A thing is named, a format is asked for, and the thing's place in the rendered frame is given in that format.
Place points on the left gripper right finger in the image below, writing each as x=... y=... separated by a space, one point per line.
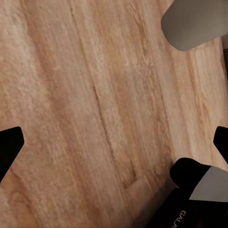
x=221 y=141

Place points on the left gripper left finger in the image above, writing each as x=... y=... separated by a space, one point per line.
x=11 y=142

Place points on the trash can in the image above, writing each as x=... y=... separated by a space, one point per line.
x=190 y=23

